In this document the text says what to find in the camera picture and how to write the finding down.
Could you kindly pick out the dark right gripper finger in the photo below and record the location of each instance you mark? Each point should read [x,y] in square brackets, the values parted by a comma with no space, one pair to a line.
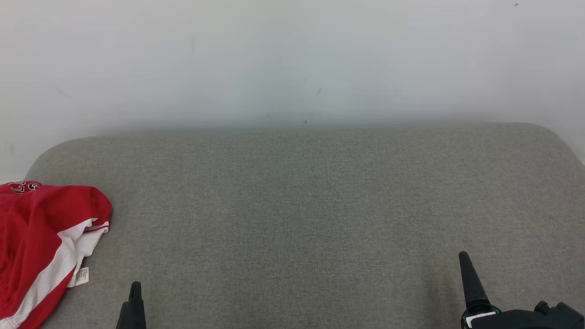
[471,283]

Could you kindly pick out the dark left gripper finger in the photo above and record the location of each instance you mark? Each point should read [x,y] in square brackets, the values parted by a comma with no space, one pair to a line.
[123,317]
[137,310]

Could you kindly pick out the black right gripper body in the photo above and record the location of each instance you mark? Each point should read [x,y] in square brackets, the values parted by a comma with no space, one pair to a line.
[507,320]

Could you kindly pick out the red shorts with white trim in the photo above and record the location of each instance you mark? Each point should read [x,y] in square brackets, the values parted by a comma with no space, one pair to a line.
[41,214]

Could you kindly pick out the grey fabric sofa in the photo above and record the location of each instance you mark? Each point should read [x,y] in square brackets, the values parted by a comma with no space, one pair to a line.
[320,205]

